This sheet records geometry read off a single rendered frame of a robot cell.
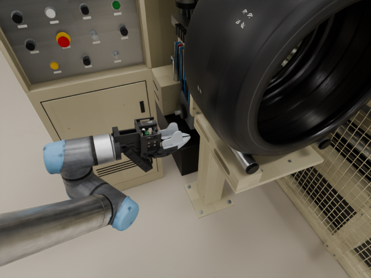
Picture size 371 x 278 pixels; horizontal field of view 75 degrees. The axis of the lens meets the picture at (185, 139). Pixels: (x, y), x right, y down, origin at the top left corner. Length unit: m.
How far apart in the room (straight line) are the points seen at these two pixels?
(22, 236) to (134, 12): 0.93
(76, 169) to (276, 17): 0.52
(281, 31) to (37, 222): 0.51
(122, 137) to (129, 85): 0.65
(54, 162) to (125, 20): 0.72
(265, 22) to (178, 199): 1.41
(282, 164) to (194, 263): 0.86
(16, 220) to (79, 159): 0.21
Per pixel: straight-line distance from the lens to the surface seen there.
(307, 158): 1.00
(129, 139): 0.61
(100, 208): 0.56
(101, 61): 1.20
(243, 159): 0.77
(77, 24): 1.14
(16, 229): 0.45
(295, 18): 0.50
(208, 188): 1.54
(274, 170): 0.92
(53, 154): 0.61
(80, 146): 0.61
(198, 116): 0.97
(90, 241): 1.70
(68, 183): 0.67
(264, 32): 0.49
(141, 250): 1.61
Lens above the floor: 1.50
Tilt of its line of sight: 46 degrees down
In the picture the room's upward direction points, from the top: straight up
